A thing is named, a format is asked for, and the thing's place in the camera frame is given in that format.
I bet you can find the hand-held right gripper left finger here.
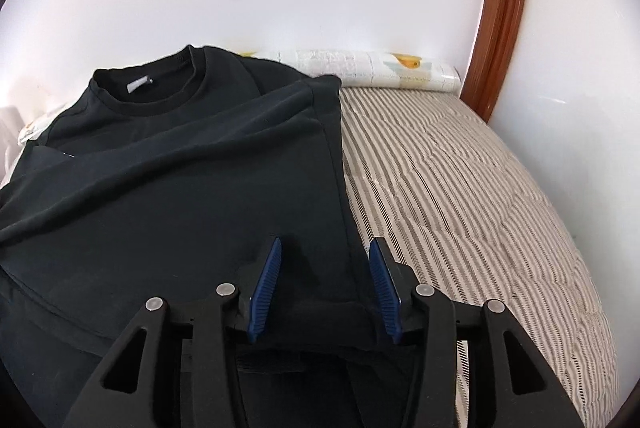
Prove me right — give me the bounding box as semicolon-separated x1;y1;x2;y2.
60;236;283;428

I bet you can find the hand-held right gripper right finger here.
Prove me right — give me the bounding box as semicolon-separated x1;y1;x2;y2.
368;235;586;428

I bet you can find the black sweatshirt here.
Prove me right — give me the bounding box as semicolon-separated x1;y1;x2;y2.
0;44;423;428

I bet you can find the striped quilted mat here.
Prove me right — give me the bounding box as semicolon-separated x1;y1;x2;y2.
337;85;618;428

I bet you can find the white plastic bag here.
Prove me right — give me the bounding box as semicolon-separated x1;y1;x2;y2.
0;105;26;181

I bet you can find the wooden door frame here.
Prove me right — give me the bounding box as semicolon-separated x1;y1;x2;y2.
457;0;532;121

